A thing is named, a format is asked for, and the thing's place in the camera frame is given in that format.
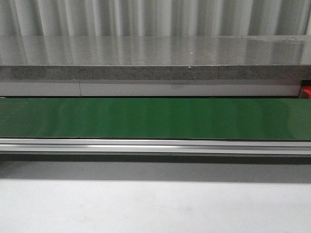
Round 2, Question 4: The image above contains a red plastic tray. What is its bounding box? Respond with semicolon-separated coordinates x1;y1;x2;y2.
301;85;311;99

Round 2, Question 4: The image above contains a white pleated curtain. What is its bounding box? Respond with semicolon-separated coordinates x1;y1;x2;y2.
0;0;311;36

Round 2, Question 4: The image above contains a green conveyor belt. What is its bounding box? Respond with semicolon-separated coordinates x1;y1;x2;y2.
0;98;311;141

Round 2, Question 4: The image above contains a grey granite counter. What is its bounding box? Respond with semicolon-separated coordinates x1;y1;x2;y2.
0;35;311;98

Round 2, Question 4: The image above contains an aluminium conveyor rail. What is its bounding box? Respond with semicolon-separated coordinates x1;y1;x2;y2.
0;138;311;157

